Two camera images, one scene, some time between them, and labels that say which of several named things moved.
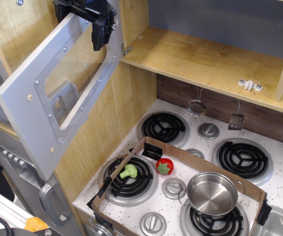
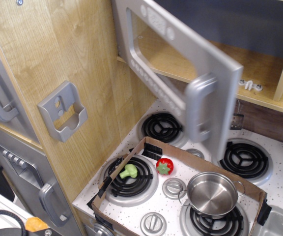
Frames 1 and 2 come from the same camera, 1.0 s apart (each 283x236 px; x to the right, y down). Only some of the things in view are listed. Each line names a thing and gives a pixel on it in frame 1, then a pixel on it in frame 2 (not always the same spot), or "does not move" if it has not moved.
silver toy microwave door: (47, 101) to (197, 78)
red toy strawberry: (164, 166) does not move
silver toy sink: (280, 222) does not move
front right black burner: (230, 224) does not move
